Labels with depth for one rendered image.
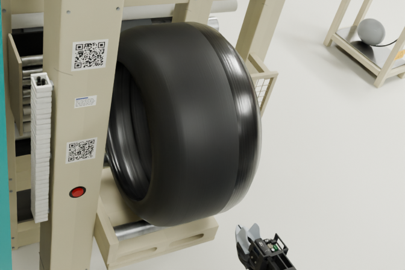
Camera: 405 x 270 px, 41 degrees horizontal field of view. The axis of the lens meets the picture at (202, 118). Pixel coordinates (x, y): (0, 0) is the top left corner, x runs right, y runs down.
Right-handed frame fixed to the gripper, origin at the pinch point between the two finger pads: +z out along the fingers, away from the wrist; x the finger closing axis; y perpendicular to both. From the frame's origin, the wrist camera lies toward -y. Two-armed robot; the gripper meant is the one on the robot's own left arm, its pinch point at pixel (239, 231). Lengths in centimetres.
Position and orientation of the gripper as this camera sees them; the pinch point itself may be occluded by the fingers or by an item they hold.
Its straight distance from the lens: 138.8
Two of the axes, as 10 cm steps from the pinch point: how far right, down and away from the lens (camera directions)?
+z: -4.5, -5.7, 6.8
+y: 1.5, -8.0, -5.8
